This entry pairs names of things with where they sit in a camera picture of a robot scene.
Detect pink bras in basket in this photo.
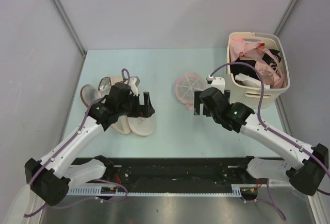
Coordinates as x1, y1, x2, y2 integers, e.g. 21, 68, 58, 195
229, 38, 285, 89

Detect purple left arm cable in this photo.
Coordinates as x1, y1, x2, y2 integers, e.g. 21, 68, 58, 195
24, 68, 131, 218

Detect white bra in basket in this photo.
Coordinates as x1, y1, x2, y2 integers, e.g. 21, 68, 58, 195
235, 73, 261, 88

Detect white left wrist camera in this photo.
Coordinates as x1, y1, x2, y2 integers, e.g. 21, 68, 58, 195
129, 76, 140, 96

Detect cream plastic laundry basket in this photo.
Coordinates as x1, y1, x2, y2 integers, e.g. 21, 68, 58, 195
225, 32, 290, 108

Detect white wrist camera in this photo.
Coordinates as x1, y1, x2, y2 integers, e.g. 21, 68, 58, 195
129, 76, 140, 96
206, 75, 225, 94

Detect white slotted cable duct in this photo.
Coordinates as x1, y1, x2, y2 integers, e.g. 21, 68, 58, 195
68, 183, 260, 197

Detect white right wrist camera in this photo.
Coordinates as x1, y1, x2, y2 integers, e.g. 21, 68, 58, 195
206, 75, 225, 94

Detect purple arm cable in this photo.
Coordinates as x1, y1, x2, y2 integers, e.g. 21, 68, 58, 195
210, 62, 330, 220
24, 68, 131, 218

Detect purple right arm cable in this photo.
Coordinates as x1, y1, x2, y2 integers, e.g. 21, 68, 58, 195
210, 62, 330, 220

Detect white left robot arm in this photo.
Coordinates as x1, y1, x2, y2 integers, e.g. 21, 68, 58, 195
24, 82, 155, 206

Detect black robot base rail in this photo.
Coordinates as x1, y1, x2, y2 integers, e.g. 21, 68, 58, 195
69, 157, 284, 193

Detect silver brown-rimmed bra cup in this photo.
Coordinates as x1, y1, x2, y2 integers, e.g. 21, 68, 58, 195
80, 84, 102, 107

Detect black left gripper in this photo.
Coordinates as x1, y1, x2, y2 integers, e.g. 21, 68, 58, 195
118, 92, 154, 118

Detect black garment in basket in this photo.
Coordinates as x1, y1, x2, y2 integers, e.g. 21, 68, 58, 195
230, 48, 281, 84

